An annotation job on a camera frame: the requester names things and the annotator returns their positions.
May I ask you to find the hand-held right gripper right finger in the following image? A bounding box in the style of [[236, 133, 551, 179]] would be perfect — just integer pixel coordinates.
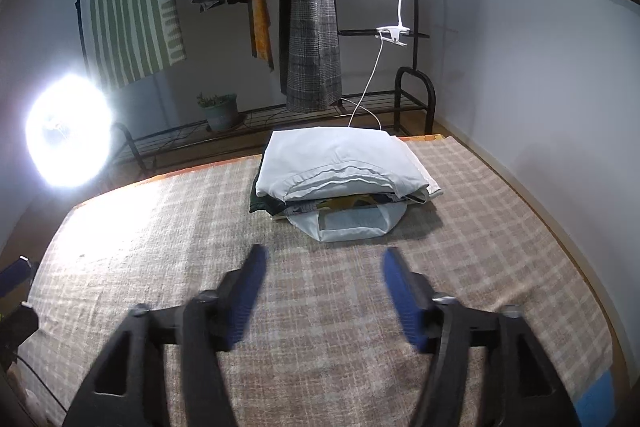
[[381, 247, 581, 427]]

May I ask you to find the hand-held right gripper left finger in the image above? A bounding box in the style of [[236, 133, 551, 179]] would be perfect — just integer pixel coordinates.
[[62, 244, 268, 427]]

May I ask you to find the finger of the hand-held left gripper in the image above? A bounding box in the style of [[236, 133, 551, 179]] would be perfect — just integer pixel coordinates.
[[0, 257, 37, 299]]

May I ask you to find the white shirt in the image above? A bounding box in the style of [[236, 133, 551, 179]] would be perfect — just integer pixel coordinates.
[[255, 127, 439, 202]]

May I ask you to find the beige plaid table cloth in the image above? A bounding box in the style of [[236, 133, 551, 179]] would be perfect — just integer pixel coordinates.
[[17, 136, 617, 427]]

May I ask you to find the light blue folded garment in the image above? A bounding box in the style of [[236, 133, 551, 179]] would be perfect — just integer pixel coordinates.
[[285, 201, 407, 244]]

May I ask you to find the dark green folded garment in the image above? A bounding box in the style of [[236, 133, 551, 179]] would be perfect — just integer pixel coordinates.
[[248, 167, 302, 216]]

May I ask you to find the printed folded garment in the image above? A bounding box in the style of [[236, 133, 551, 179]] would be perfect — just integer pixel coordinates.
[[284, 191, 432, 214]]

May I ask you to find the potted plant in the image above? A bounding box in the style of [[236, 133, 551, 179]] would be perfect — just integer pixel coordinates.
[[196, 91, 240, 132]]

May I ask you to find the blue cloth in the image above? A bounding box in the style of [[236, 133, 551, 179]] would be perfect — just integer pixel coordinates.
[[574, 364, 617, 415]]

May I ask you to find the black metal rack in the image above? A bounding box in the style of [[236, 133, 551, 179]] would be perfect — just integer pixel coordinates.
[[112, 0, 437, 174]]

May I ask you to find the orange hanging cloth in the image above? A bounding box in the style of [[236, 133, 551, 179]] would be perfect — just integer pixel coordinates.
[[247, 0, 275, 71]]

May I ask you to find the grey plaid coat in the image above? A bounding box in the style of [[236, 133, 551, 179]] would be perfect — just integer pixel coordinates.
[[279, 0, 344, 112]]

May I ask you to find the black cable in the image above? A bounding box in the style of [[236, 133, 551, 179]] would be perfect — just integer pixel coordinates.
[[14, 354, 68, 414]]

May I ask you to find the ring light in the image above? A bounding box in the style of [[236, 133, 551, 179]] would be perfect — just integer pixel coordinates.
[[25, 74, 114, 188]]

